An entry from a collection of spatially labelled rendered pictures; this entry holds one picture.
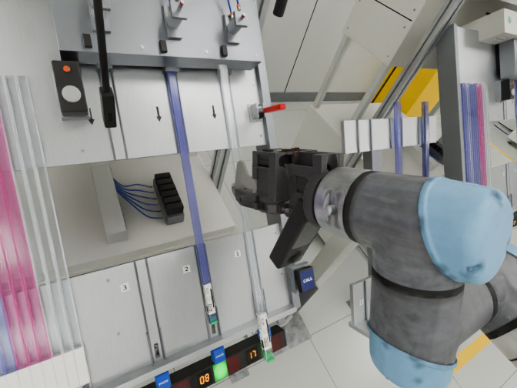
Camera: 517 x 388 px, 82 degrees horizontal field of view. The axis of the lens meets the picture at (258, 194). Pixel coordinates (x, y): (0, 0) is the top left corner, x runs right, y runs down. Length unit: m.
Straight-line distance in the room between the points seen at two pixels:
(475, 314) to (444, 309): 0.06
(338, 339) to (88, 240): 1.20
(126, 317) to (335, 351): 1.16
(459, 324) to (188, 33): 0.55
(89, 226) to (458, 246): 0.84
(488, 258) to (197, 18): 0.54
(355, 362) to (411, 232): 1.40
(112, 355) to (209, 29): 0.59
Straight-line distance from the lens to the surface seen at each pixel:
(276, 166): 0.36
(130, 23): 0.58
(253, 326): 0.67
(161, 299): 0.60
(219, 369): 0.71
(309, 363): 1.52
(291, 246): 0.39
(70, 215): 0.95
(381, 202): 0.27
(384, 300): 0.30
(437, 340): 0.31
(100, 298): 0.59
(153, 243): 0.87
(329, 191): 0.30
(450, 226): 0.25
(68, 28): 0.56
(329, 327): 1.62
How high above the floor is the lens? 1.35
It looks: 44 degrees down
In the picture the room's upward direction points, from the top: 22 degrees clockwise
